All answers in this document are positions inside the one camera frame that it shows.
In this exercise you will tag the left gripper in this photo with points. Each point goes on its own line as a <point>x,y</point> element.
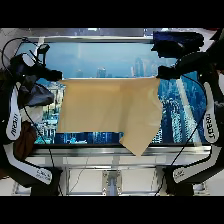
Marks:
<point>52,74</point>

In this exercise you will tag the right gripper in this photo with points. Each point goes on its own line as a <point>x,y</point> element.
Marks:
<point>166,72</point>

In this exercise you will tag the tan T-shirt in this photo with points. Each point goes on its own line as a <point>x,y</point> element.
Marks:
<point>106,110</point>

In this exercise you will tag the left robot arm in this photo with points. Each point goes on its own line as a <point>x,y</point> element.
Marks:
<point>14,120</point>

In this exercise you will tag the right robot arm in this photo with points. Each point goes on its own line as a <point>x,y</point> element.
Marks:
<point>210,123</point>

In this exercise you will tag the dark grey garment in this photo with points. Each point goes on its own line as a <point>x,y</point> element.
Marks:
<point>35,93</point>

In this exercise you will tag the brown garment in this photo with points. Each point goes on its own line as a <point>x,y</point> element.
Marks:
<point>25,140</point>

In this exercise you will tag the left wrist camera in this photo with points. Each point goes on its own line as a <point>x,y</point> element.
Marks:
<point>42,50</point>

